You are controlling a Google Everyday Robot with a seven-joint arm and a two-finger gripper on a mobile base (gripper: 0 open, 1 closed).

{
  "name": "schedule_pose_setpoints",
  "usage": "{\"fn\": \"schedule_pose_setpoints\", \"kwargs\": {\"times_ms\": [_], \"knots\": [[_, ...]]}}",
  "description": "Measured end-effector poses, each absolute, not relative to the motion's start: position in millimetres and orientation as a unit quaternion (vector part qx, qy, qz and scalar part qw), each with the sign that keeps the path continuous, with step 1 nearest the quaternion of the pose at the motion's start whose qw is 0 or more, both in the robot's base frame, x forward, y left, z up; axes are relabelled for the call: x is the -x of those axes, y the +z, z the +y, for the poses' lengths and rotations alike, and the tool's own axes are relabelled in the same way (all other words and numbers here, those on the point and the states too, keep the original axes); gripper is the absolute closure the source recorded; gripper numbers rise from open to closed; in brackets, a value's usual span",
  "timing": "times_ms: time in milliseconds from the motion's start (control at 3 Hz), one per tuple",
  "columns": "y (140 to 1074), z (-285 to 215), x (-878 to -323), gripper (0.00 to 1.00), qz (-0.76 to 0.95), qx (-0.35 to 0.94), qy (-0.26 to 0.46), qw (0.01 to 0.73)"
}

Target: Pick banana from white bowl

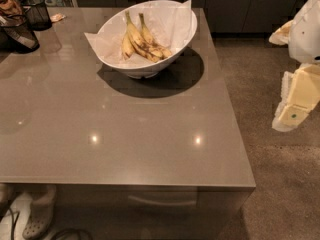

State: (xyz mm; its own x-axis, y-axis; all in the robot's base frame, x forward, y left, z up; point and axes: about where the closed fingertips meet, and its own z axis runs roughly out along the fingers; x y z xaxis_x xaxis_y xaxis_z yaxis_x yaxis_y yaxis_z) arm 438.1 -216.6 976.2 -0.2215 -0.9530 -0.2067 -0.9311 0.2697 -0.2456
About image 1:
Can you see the white ceramic bowl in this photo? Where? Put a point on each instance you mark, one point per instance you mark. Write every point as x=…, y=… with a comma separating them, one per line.
x=143, y=69

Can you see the small yellow banana left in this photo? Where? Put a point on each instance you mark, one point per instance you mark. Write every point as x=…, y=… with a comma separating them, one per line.
x=126, y=47

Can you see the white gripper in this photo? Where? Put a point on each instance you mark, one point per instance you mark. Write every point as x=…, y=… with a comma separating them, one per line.
x=306, y=34

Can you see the spotted yellow banana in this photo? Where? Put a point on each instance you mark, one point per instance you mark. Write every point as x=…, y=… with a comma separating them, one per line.
x=141, y=46
x=146, y=34

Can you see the black mesh pen cup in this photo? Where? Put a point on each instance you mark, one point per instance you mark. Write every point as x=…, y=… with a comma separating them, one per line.
x=37, y=14

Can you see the black mesh basket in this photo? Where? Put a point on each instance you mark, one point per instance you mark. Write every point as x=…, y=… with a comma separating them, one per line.
x=20, y=33

